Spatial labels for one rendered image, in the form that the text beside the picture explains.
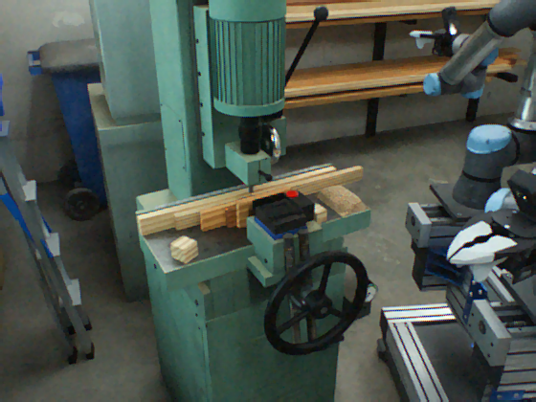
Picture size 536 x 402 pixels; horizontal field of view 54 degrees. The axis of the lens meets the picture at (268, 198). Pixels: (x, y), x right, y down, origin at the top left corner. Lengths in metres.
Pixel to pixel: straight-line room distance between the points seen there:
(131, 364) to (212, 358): 0.88
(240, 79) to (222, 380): 0.82
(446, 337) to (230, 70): 1.37
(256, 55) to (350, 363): 1.44
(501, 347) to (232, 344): 0.67
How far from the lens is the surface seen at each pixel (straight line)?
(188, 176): 1.55
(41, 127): 3.69
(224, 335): 1.43
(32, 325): 2.62
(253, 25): 1.20
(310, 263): 1.16
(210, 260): 1.26
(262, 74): 1.22
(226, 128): 1.42
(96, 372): 2.32
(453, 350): 2.11
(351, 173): 1.59
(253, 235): 1.29
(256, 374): 1.59
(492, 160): 1.68
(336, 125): 4.22
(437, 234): 1.73
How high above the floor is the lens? 1.63
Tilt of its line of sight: 29 degrees down
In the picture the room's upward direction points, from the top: straight up
